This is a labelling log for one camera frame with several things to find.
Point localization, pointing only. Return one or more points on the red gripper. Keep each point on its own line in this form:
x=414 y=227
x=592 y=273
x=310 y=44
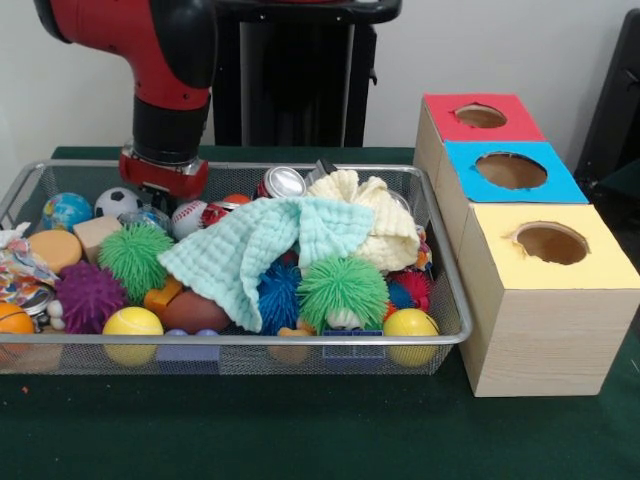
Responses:
x=165 y=177

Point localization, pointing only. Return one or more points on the mint green waffle cloth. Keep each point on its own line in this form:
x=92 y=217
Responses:
x=265 y=240

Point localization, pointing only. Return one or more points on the cream waffle cloth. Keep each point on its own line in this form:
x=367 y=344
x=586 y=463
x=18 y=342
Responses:
x=385 y=225

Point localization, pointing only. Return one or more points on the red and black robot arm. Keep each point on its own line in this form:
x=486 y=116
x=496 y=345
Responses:
x=170 y=50

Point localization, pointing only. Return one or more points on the wooden box with three holes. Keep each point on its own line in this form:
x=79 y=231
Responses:
x=540 y=340

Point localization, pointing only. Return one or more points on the white toy baseball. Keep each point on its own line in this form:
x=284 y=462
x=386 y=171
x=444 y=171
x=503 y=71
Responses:
x=189 y=219

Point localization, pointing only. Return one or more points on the black and white soccer ball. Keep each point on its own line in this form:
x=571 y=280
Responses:
x=118 y=202

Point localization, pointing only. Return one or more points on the green spiky rubber ball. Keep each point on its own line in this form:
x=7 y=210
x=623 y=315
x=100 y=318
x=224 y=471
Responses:
x=342 y=292
x=135 y=255

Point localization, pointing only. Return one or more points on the globe print foam ball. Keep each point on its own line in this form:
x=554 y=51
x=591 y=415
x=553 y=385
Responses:
x=66 y=211

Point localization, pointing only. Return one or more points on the purple spiky rubber ball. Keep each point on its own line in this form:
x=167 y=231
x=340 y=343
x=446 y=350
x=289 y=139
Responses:
x=90 y=297

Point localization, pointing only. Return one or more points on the yellow tennis ball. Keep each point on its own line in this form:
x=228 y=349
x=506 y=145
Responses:
x=132 y=324

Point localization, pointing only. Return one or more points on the dark green table cloth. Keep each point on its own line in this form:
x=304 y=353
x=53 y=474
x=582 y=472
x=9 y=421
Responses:
x=300 y=430

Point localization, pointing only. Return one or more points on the yellow smiley foam ball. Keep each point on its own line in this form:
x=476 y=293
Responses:
x=410 y=325

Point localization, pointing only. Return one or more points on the black upright panel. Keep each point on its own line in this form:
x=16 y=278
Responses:
x=620 y=125

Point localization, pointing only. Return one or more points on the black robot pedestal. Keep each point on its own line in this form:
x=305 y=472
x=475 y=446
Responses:
x=300 y=75

